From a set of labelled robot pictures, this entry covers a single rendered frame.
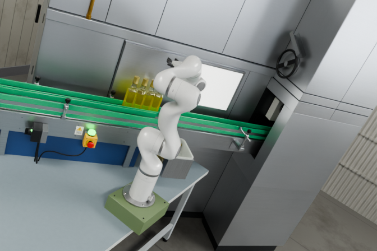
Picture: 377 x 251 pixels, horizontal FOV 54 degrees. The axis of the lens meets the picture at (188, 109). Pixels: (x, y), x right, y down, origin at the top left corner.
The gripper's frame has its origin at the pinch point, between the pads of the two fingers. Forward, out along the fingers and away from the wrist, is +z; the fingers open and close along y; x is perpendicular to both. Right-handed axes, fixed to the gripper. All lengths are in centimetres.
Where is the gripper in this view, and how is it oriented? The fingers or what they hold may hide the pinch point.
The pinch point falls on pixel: (172, 61)
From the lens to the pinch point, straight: 231.4
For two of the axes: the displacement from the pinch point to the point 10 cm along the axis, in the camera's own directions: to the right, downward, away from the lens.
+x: -3.6, 8.4, 4.0
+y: -7.7, -0.2, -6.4
